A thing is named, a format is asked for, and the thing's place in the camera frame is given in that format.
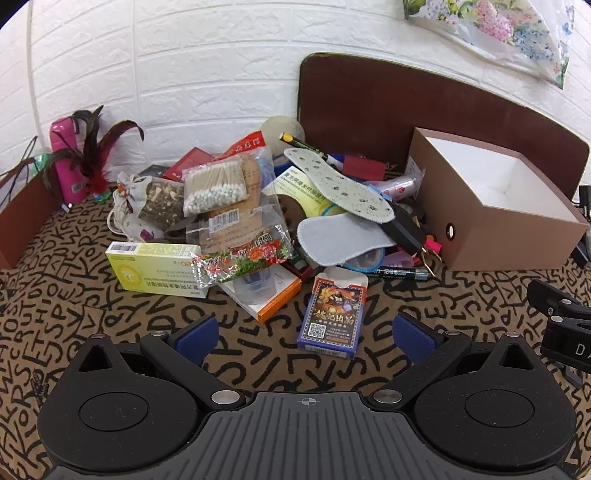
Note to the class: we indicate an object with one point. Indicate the clear bag with pink item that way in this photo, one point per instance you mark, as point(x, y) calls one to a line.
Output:
point(401, 184)

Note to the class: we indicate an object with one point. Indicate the red flat box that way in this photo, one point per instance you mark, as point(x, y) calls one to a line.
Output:
point(187, 164)

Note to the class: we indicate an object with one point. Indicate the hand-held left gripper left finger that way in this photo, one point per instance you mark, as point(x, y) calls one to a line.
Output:
point(198, 334)

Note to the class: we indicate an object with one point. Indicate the grey insole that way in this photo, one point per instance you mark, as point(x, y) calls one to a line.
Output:
point(337, 240)

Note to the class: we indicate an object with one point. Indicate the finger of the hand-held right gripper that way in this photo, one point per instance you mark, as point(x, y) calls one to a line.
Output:
point(551, 300)

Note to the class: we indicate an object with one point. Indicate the pink bottle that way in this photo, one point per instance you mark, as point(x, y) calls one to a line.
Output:
point(69, 166)

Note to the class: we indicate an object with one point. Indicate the floral foil packet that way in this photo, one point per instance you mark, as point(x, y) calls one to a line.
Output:
point(240, 258)

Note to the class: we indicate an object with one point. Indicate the reddish brown box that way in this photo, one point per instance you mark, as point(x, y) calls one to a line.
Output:
point(23, 217)

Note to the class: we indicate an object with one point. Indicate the dark red wallet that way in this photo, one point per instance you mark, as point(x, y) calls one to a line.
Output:
point(364, 167)

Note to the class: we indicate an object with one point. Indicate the cotton swab bag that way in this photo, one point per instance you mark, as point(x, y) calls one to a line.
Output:
point(214, 187)

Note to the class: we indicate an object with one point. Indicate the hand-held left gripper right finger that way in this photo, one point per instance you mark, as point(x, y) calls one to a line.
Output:
point(414, 337)

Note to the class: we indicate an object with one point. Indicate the blue playing card box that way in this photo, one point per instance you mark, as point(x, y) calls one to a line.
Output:
point(331, 314)

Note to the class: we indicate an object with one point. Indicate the floral plastic bag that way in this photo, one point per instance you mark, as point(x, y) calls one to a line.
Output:
point(498, 27)

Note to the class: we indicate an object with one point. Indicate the herbal sachet bag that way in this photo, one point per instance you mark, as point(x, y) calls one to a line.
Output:
point(159, 203)

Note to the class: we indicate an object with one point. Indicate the patterned white insole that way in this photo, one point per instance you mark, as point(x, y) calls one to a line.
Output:
point(337, 184)

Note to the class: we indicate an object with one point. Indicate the black marker pen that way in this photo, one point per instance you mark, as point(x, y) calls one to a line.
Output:
point(401, 273)

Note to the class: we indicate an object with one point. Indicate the red and black feather toy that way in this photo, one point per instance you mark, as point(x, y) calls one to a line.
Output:
point(99, 157)

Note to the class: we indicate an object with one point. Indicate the black and yellow marker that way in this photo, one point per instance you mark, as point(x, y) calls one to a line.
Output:
point(304, 144)

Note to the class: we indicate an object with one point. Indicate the yellow-green medicine box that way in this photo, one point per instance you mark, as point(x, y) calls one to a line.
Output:
point(147, 270)

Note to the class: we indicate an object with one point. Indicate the letter-printed brown tablecloth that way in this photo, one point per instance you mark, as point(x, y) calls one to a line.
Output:
point(138, 323)

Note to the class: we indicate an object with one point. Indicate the brown cardboard box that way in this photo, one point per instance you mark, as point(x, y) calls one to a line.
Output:
point(480, 230)

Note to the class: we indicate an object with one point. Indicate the dark brown wooden board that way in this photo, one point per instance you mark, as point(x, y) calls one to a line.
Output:
point(369, 101)

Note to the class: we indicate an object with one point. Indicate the orange and white box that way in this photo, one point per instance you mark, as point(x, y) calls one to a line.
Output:
point(272, 300)

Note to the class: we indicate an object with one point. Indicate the yellow and white medicine box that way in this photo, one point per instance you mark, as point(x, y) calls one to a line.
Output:
point(295, 189)

